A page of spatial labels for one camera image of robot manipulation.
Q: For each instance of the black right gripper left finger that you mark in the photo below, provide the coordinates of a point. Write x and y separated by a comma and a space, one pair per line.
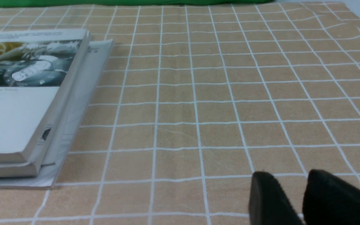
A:
268, 203

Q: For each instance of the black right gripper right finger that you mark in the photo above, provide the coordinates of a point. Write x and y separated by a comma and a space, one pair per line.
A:
329, 200

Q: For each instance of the beige grid-pattern tablecloth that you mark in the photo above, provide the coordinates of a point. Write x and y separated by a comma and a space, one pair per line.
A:
192, 101

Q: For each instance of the thin white bottom booklet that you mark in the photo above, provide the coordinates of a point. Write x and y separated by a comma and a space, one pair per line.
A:
66, 129

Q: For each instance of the white middle book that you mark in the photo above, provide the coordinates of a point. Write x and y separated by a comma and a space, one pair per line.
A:
32, 166

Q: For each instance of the white book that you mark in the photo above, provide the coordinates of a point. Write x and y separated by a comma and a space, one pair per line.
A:
32, 166
37, 70

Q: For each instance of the white top book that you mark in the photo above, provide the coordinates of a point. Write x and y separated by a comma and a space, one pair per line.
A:
37, 70

